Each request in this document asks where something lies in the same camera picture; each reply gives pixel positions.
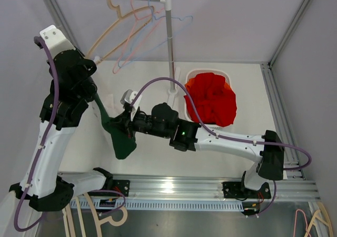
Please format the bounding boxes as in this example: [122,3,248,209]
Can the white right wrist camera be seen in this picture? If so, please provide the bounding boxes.
[121,89,142,121]

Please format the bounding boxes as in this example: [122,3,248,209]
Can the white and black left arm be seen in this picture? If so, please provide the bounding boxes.
[9,49,113,212]

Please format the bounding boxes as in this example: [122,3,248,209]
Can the aluminium frame post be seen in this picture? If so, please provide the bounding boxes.
[268,0,313,68]

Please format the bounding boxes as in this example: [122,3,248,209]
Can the beige hanger lower left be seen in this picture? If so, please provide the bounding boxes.
[62,192,129,237]

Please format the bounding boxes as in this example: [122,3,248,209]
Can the green and beige t-shirt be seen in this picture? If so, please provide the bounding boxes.
[93,93,136,160]

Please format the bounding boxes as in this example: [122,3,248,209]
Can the pink plastic hanger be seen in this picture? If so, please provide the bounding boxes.
[112,0,164,74]

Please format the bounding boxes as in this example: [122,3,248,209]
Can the orange t-shirt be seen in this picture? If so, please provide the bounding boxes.
[185,77,196,96]

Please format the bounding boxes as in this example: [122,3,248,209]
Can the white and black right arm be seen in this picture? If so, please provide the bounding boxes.
[126,103,284,198]

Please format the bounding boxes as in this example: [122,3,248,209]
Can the red t-shirt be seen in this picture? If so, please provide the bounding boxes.
[183,72,239,128]

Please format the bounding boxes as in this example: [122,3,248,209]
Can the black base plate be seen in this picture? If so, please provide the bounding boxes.
[222,181,272,201]
[102,179,131,197]

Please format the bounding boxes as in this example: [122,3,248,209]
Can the beige wooden hanger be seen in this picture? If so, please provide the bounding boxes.
[86,0,151,64]

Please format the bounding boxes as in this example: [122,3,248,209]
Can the aluminium rail front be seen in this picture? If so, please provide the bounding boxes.
[33,175,321,213]

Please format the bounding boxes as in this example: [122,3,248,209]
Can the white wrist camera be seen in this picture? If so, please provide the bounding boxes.
[39,25,75,58]
[121,89,142,121]

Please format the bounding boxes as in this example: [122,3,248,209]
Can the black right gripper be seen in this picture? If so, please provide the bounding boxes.
[108,107,170,140]

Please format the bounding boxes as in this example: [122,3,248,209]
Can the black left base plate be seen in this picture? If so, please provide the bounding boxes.
[102,179,131,197]

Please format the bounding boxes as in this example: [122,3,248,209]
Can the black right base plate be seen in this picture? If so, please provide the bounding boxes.
[222,181,272,201]

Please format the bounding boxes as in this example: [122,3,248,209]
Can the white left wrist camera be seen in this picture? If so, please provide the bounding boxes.
[39,25,75,58]

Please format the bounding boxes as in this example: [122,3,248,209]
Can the pink hanger lower right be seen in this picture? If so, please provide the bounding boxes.
[292,209,311,237]

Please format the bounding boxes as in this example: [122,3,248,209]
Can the white perforated plastic basket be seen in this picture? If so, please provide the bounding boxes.
[184,68,232,131]

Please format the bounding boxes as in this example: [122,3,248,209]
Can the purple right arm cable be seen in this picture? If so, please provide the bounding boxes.
[131,76,313,218]

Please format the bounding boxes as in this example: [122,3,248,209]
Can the beige hanger lower right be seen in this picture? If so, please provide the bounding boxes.
[304,202,333,237]

